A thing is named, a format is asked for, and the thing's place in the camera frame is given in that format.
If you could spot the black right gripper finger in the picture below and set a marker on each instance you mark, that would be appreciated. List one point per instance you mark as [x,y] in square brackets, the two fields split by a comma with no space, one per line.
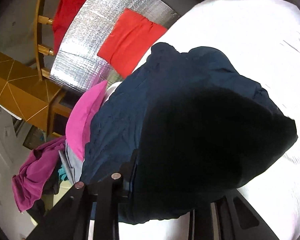
[128,174]

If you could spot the navy blue puffer jacket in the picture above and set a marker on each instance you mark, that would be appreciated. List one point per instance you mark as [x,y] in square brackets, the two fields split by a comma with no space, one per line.
[200,128]

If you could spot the grey folded garment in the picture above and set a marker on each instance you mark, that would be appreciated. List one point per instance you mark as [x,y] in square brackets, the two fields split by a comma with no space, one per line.
[71,163]

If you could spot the pink pillow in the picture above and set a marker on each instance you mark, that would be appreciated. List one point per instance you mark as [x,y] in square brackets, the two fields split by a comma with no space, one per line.
[77,130]

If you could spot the teal garment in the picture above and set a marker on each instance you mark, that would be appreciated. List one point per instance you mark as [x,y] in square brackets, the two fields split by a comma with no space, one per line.
[62,174]

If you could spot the magenta garment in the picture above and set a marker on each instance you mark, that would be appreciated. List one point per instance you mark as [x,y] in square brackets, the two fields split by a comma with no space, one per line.
[28,184]

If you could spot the silver foil insulation sheet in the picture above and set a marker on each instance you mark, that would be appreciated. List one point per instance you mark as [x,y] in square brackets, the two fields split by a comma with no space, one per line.
[77,65]

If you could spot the red pillow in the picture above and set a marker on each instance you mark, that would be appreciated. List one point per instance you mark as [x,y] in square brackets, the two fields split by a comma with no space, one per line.
[132,35]

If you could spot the brown wooden cabinet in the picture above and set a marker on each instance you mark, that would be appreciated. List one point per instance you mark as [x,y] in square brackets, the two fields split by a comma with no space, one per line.
[33,100]

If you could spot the red hanging garment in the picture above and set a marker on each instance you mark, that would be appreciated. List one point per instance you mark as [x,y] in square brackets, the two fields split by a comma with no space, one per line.
[65,14]

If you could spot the white bed sheet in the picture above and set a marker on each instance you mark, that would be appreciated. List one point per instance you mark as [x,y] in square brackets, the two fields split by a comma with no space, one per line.
[261,39]

